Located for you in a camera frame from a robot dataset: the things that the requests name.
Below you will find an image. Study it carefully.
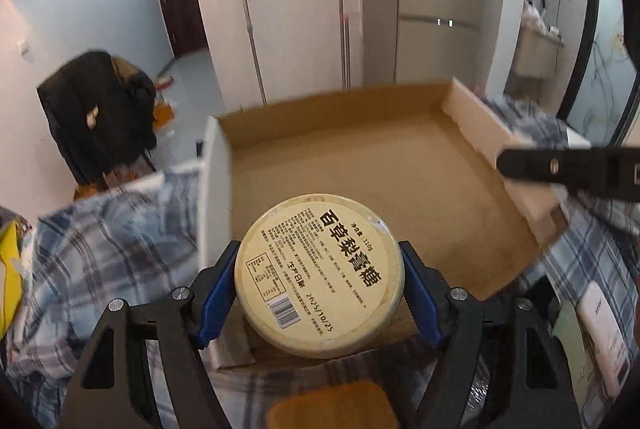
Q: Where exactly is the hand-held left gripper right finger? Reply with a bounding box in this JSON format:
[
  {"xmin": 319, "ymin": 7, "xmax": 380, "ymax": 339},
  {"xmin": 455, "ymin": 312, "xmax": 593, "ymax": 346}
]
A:
[{"xmin": 397, "ymin": 239, "xmax": 583, "ymax": 429}]

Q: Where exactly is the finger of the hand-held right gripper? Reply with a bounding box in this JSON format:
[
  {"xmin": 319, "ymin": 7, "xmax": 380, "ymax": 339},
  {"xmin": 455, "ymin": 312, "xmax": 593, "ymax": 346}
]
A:
[{"xmin": 496, "ymin": 146, "xmax": 640, "ymax": 202}]

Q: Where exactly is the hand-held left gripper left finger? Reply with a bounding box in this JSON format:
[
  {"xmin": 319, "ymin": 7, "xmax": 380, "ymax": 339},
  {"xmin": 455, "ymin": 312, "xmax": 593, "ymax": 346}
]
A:
[{"xmin": 60, "ymin": 239, "xmax": 243, "ymax": 429}]

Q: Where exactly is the round beige tin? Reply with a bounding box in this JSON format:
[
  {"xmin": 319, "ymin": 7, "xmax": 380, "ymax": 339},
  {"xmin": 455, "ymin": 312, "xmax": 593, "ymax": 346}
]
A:
[{"xmin": 234, "ymin": 193, "xmax": 405, "ymax": 356}]

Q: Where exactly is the cardboard box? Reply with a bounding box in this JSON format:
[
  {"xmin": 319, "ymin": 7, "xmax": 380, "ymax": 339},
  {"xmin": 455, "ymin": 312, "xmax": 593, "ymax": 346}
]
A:
[{"xmin": 197, "ymin": 76, "xmax": 591, "ymax": 370}]

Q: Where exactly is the brown pad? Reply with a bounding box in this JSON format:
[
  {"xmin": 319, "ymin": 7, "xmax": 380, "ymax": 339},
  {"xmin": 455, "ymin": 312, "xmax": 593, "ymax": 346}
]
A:
[{"xmin": 265, "ymin": 381, "xmax": 401, "ymax": 429}]

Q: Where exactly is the white small box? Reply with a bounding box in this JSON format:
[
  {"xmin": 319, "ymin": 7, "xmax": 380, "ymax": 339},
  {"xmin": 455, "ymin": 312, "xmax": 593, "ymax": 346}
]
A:
[{"xmin": 577, "ymin": 284, "xmax": 633, "ymax": 402}]

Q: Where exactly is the beige sink cabinet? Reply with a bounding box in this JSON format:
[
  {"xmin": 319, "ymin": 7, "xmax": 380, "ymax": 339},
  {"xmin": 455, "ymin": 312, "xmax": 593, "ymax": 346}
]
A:
[{"xmin": 512, "ymin": 29, "xmax": 563, "ymax": 82}]

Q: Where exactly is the frosted glass door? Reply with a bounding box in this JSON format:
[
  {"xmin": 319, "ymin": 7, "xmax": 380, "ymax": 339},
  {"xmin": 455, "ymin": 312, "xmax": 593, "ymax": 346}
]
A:
[{"xmin": 557, "ymin": 0, "xmax": 640, "ymax": 145}]

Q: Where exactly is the blue plaid cloth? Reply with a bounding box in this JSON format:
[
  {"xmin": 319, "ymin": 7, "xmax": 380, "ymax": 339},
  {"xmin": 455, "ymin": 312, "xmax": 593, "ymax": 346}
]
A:
[{"xmin": 0, "ymin": 94, "xmax": 640, "ymax": 429}]

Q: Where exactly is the yellow bag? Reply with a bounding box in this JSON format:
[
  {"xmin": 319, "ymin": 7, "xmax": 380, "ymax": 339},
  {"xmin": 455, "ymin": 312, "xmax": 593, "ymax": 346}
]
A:
[{"xmin": 0, "ymin": 209, "xmax": 33, "ymax": 340}]

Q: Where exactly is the chair with black jacket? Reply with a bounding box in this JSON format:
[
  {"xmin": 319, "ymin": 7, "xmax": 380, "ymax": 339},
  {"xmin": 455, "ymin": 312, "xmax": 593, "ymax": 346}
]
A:
[{"xmin": 36, "ymin": 50, "xmax": 157, "ymax": 185}]

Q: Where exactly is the brown garment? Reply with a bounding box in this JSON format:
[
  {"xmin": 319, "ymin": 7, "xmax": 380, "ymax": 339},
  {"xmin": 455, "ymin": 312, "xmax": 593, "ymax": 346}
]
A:
[{"xmin": 112, "ymin": 56, "xmax": 147, "ymax": 84}]

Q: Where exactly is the red handled broom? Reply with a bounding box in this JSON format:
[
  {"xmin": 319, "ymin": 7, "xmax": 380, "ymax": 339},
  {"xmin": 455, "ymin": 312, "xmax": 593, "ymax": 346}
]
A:
[{"xmin": 337, "ymin": 0, "xmax": 353, "ymax": 91}]

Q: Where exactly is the grey handled mop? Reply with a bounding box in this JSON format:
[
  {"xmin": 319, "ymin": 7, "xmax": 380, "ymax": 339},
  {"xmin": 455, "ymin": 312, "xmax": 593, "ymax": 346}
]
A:
[{"xmin": 232, "ymin": 0, "xmax": 267, "ymax": 106}]

